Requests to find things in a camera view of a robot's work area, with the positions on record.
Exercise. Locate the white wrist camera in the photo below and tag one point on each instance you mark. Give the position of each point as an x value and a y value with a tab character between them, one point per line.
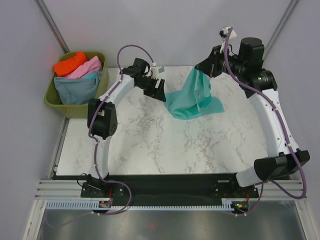
226	33
157	71

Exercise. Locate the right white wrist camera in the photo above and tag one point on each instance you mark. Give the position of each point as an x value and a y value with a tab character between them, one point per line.
226	33

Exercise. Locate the grey blue t shirt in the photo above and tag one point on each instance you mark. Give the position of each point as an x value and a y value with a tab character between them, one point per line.
76	91

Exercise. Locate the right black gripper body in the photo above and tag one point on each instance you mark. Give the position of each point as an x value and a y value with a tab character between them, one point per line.
219	64

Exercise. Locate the light blue t shirt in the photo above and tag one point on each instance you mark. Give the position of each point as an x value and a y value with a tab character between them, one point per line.
94	76

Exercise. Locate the pink t shirt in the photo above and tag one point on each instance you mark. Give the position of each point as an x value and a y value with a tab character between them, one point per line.
90	66

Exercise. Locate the white slotted cable duct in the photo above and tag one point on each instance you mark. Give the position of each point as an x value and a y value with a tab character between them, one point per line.
97	205

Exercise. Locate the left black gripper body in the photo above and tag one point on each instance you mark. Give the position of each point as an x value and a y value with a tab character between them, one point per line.
148	85

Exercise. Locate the teal t shirt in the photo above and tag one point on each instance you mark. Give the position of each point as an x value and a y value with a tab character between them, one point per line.
194	100

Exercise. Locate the olive green plastic bin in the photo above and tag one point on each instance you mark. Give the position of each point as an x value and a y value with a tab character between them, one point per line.
78	111

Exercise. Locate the orange t shirt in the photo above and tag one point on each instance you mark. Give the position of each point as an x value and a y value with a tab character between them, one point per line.
66	67

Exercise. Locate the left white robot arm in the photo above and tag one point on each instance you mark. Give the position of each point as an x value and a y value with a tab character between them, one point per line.
102	120

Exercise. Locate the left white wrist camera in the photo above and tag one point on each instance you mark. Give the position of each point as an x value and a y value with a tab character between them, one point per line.
157	71

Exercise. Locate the aluminium extrusion rail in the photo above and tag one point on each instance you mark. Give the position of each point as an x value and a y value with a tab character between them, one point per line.
58	190

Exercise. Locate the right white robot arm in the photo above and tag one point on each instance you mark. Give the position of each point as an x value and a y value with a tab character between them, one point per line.
284	156

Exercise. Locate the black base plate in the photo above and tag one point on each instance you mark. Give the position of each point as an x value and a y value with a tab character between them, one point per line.
177	189

